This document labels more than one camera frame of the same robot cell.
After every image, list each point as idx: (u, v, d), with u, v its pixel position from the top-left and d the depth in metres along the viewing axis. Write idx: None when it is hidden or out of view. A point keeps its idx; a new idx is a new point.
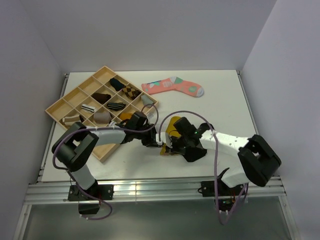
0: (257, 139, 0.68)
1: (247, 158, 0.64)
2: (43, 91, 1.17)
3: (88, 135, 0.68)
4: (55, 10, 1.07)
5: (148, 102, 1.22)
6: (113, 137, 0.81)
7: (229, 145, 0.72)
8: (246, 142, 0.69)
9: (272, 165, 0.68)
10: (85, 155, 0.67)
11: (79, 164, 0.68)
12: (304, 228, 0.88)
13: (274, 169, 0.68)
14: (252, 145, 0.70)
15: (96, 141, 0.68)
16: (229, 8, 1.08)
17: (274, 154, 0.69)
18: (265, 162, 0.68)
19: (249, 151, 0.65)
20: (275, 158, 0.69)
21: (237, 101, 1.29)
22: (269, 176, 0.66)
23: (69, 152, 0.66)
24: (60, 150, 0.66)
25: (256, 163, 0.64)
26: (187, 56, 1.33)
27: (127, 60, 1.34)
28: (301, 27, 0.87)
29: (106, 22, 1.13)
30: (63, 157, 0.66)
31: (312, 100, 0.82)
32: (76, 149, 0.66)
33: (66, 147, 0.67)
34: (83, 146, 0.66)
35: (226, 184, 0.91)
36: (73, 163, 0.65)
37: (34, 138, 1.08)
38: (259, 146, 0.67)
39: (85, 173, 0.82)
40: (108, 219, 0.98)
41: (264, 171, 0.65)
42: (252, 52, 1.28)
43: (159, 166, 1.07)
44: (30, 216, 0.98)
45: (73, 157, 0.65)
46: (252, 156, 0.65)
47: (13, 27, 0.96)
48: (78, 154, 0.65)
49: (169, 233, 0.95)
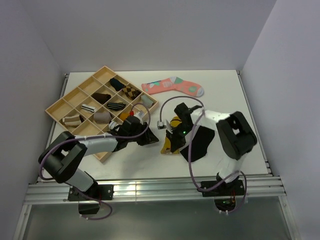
0: (238, 115, 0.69)
1: (223, 127, 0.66)
2: (43, 91, 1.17)
3: (75, 146, 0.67)
4: (55, 9, 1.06)
5: (148, 102, 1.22)
6: (104, 145, 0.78)
7: (212, 119, 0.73)
8: (227, 116, 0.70)
9: (248, 141, 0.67)
10: (73, 166, 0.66)
11: (67, 175, 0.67)
12: (304, 228, 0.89)
13: (249, 145, 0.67)
14: (233, 121, 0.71)
15: (84, 151, 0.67)
16: (229, 9, 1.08)
17: (252, 131, 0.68)
18: (241, 136, 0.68)
19: (226, 123, 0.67)
20: (252, 136, 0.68)
21: (237, 101, 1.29)
22: (242, 149, 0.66)
23: (56, 164, 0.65)
24: (47, 161, 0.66)
25: (230, 133, 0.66)
26: (187, 56, 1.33)
27: (127, 60, 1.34)
28: (301, 27, 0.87)
29: (106, 22, 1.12)
30: (50, 168, 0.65)
31: (313, 101, 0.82)
32: (63, 160, 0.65)
33: (53, 158, 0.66)
34: (70, 157, 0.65)
35: (222, 177, 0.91)
36: (59, 175, 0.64)
37: (34, 138, 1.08)
38: (238, 121, 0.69)
39: (81, 178, 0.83)
40: (108, 219, 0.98)
41: (238, 142, 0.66)
42: (252, 52, 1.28)
43: (159, 167, 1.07)
44: (30, 216, 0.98)
45: (60, 169, 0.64)
46: (228, 127, 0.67)
47: (13, 27, 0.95)
48: (65, 166, 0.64)
49: (170, 233, 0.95)
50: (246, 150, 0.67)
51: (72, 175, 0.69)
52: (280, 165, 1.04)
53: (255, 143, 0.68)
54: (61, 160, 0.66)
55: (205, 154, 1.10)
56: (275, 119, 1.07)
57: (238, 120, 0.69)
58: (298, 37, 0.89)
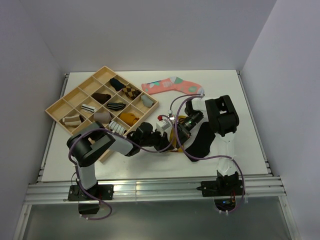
0: (224, 97, 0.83)
1: (209, 104, 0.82)
2: (44, 91, 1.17)
3: (106, 136, 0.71)
4: (54, 9, 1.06)
5: (148, 102, 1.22)
6: (121, 147, 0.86)
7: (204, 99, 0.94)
8: (217, 98, 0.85)
9: (229, 119, 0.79)
10: (98, 154, 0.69)
11: (89, 162, 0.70)
12: (304, 228, 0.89)
13: (230, 122, 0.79)
14: (221, 103, 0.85)
15: (111, 143, 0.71)
16: (229, 8, 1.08)
17: (235, 112, 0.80)
18: (224, 114, 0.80)
19: (213, 102, 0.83)
20: (235, 115, 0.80)
21: (237, 101, 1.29)
22: (222, 123, 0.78)
23: (84, 148, 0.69)
24: (76, 144, 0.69)
25: (213, 110, 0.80)
26: (187, 56, 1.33)
27: (128, 60, 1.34)
28: (300, 28, 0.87)
29: (106, 22, 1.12)
30: (77, 150, 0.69)
31: (312, 100, 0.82)
32: (92, 146, 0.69)
33: (82, 143, 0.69)
34: (99, 145, 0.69)
35: (220, 171, 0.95)
36: (85, 158, 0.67)
37: (34, 138, 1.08)
38: (224, 102, 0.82)
39: (90, 173, 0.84)
40: (108, 219, 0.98)
41: (220, 117, 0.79)
42: (253, 52, 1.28)
43: (159, 167, 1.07)
44: (30, 216, 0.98)
45: (87, 152, 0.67)
46: (213, 105, 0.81)
47: (12, 27, 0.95)
48: (93, 150, 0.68)
49: (170, 233, 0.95)
50: (227, 126, 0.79)
51: (93, 163, 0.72)
52: (280, 165, 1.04)
53: (237, 123, 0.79)
54: (90, 145, 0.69)
55: (207, 152, 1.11)
56: (275, 119, 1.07)
57: (224, 101, 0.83)
58: (298, 38, 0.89)
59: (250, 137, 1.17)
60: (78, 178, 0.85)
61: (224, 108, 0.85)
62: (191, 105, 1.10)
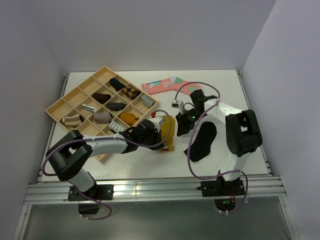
0: (249, 113, 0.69)
1: (231, 122, 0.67)
2: (44, 91, 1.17)
3: (81, 148, 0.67)
4: (54, 9, 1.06)
5: (148, 102, 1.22)
6: (113, 147, 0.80)
7: (223, 112, 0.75)
8: (239, 113, 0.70)
9: (252, 141, 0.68)
10: (76, 167, 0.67)
11: (70, 175, 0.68)
12: (304, 228, 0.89)
13: (252, 145, 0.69)
14: (243, 118, 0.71)
15: (88, 154, 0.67)
16: (229, 8, 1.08)
17: (259, 132, 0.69)
18: (247, 135, 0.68)
19: (237, 119, 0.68)
20: (258, 136, 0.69)
21: (237, 101, 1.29)
22: (244, 146, 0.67)
23: (61, 161, 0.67)
24: (53, 157, 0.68)
25: (237, 130, 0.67)
26: (187, 57, 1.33)
27: (128, 60, 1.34)
28: (300, 28, 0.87)
29: (106, 22, 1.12)
30: (55, 165, 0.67)
31: (312, 100, 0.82)
32: (68, 160, 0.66)
33: (59, 156, 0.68)
34: (73, 158, 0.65)
35: (223, 177, 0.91)
36: (62, 173, 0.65)
37: (34, 138, 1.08)
38: (248, 119, 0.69)
39: (83, 177, 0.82)
40: (108, 219, 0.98)
41: (243, 139, 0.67)
42: (252, 52, 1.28)
43: (159, 167, 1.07)
44: (30, 216, 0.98)
45: (63, 168, 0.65)
46: (237, 124, 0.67)
47: (12, 27, 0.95)
48: (68, 166, 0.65)
49: (170, 233, 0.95)
50: (247, 148, 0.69)
51: (75, 174, 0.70)
52: (280, 165, 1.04)
53: (259, 145, 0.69)
54: (66, 159, 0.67)
55: (208, 152, 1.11)
56: (275, 119, 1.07)
57: (248, 119, 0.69)
58: (298, 38, 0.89)
59: None
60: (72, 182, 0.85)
61: (245, 124, 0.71)
62: (202, 106, 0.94)
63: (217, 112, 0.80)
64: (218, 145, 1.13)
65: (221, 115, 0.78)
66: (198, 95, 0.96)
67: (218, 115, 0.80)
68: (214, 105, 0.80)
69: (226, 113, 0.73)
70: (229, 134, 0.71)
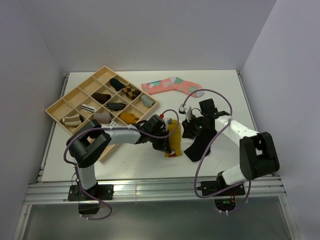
0: (265, 136, 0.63)
1: (246, 147, 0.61)
2: (44, 91, 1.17)
3: (101, 135, 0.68)
4: (54, 9, 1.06)
5: (148, 102, 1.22)
6: (127, 137, 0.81)
7: (236, 132, 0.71)
8: (254, 135, 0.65)
9: (268, 166, 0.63)
10: (96, 154, 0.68)
11: (89, 162, 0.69)
12: (304, 228, 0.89)
13: (268, 170, 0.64)
14: (258, 141, 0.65)
15: (108, 141, 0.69)
16: (228, 9, 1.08)
17: (276, 156, 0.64)
18: (263, 160, 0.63)
19: (252, 143, 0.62)
20: (274, 161, 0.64)
21: (237, 101, 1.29)
22: (258, 172, 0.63)
23: (82, 148, 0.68)
24: (73, 145, 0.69)
25: (253, 157, 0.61)
26: (187, 56, 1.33)
27: (128, 60, 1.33)
28: (300, 28, 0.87)
29: (106, 22, 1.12)
30: (75, 152, 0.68)
31: (312, 101, 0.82)
32: (88, 147, 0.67)
33: (79, 144, 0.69)
34: (94, 145, 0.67)
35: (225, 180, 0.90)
36: (83, 160, 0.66)
37: (34, 138, 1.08)
38: (265, 143, 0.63)
39: (90, 173, 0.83)
40: (108, 219, 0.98)
41: (258, 165, 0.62)
42: (252, 52, 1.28)
43: (159, 167, 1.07)
44: (30, 216, 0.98)
45: (84, 155, 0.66)
46: (253, 149, 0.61)
47: (12, 27, 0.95)
48: (89, 152, 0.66)
49: (169, 233, 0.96)
50: (263, 174, 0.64)
51: (94, 162, 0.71)
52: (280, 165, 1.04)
53: (275, 169, 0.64)
54: (87, 146, 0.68)
55: (208, 152, 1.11)
56: (275, 119, 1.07)
57: (264, 142, 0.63)
58: (298, 38, 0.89)
59: None
60: (78, 177, 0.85)
61: (260, 147, 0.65)
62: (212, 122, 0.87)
63: (230, 132, 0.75)
64: (218, 146, 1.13)
65: (233, 135, 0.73)
66: (208, 107, 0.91)
67: (230, 134, 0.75)
68: (226, 123, 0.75)
69: (240, 134, 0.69)
70: (241, 158, 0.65)
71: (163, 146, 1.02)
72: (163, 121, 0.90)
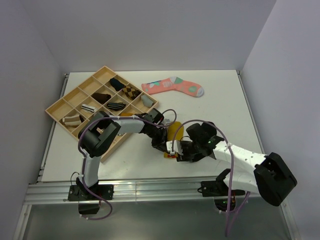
0: (275, 158, 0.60)
1: (264, 177, 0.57)
2: (44, 91, 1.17)
3: (111, 124, 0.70)
4: (54, 10, 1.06)
5: (148, 102, 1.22)
6: (132, 127, 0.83)
7: (244, 161, 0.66)
8: (263, 160, 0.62)
9: (287, 186, 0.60)
10: (108, 142, 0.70)
11: (101, 151, 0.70)
12: (304, 228, 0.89)
13: (288, 190, 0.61)
14: (268, 162, 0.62)
15: (118, 130, 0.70)
16: (228, 9, 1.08)
17: (292, 175, 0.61)
18: (281, 182, 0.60)
19: (267, 170, 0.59)
20: (291, 178, 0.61)
21: (237, 101, 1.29)
22: (282, 197, 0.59)
23: (94, 138, 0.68)
24: (85, 136, 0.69)
25: (272, 183, 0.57)
26: (187, 57, 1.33)
27: (128, 59, 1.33)
28: (300, 28, 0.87)
29: (106, 22, 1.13)
30: (87, 143, 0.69)
31: (312, 101, 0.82)
32: (100, 136, 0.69)
33: (90, 134, 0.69)
34: (107, 134, 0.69)
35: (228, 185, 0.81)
36: (97, 148, 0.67)
37: (34, 138, 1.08)
38: (277, 165, 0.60)
39: (96, 168, 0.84)
40: (108, 219, 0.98)
41: (279, 189, 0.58)
42: (252, 52, 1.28)
43: (159, 167, 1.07)
44: (30, 216, 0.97)
45: (98, 143, 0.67)
46: (269, 175, 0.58)
47: (12, 27, 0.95)
48: (102, 140, 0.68)
49: (169, 233, 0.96)
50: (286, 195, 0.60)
51: (105, 151, 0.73)
52: None
53: (294, 185, 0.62)
54: (99, 135, 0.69)
55: None
56: (275, 120, 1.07)
57: (276, 164, 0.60)
58: (298, 38, 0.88)
59: (250, 137, 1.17)
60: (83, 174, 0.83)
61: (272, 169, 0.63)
62: (210, 150, 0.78)
63: (235, 161, 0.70)
64: None
65: (240, 163, 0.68)
66: (199, 134, 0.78)
67: (237, 163, 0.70)
68: (229, 153, 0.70)
69: (251, 164, 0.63)
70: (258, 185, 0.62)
71: (161, 143, 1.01)
72: (162, 114, 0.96)
